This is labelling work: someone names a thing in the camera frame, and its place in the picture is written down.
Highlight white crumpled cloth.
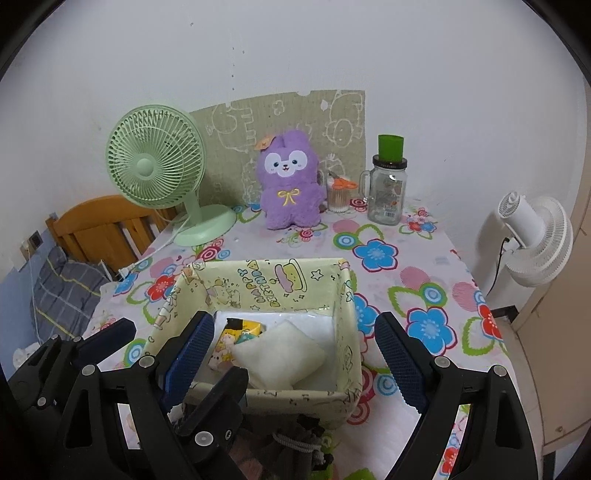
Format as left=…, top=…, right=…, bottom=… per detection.
left=11, top=344, right=40, bottom=370

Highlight beige cartoon printed board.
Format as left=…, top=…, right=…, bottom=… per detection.
left=189, top=89, right=366, bottom=209

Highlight white fan cord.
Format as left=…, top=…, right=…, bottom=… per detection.
left=119, top=215, right=190, bottom=278

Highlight purple plush rabbit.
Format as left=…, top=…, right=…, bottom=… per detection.
left=255, top=129, right=328, bottom=230

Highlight white plastic-wrapped packet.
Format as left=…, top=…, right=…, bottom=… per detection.
left=228, top=322, right=326, bottom=388

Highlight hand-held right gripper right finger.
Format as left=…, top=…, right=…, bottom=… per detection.
left=374, top=312, right=540, bottom=480

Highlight grey plaid blanket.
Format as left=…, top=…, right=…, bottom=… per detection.
left=31, top=246, right=109, bottom=344

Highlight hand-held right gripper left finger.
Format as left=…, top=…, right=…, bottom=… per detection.
left=55, top=310, right=215, bottom=480

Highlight green desk fan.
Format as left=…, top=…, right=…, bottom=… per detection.
left=105, top=104, right=237, bottom=247

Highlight yellow packet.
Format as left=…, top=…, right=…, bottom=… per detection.
left=222, top=318, right=267, bottom=344

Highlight glass jar mug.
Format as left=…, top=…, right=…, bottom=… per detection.
left=358, top=155, right=409, bottom=226

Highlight cartoon printed packet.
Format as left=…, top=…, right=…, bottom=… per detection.
left=208, top=335, right=241, bottom=372

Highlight orange scissors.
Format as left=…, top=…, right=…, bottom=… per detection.
left=329, top=171, right=360, bottom=190

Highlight green cup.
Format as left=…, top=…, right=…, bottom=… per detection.
left=378, top=134, right=406, bottom=162

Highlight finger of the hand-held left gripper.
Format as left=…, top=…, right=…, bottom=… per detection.
left=74, top=318, right=138, bottom=366
left=178, top=366, right=251, bottom=463

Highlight yellow printed storage box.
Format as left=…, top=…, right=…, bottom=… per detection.
left=144, top=257, right=363, bottom=430

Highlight black fan cable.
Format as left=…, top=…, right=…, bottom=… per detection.
left=487, top=236, right=511, bottom=296

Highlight blue bed sheet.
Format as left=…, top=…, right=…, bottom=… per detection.
left=0, top=265, right=47, bottom=370

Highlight clear cotton swab container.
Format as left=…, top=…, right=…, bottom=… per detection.
left=326, top=178, right=360, bottom=213

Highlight white floor fan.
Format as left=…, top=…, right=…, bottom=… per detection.
left=496, top=193, right=574, bottom=288

